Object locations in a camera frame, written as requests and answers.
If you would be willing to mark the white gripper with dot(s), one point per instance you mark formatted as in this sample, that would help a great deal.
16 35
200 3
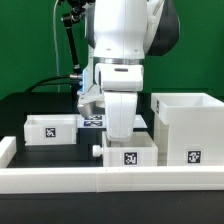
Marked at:
120 85

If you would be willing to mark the white front drawer box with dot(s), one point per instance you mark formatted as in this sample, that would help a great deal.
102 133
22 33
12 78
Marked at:
139 151

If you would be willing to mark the white drawer box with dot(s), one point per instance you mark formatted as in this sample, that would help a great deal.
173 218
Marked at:
139 151
50 130

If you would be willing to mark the white drawer cabinet frame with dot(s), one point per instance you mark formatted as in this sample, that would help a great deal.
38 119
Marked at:
188 129

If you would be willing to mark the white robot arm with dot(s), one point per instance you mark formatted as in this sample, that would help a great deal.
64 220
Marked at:
123 33

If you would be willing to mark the white marker plate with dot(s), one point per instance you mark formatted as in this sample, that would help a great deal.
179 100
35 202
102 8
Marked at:
98 121

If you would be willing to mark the white front fence rail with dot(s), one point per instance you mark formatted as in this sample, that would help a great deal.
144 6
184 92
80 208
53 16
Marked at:
111 179

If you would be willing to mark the white fence rail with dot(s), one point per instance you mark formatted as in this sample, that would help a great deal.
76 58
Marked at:
7 150
111 179

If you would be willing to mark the white left fence rail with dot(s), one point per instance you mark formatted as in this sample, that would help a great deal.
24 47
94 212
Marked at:
7 150

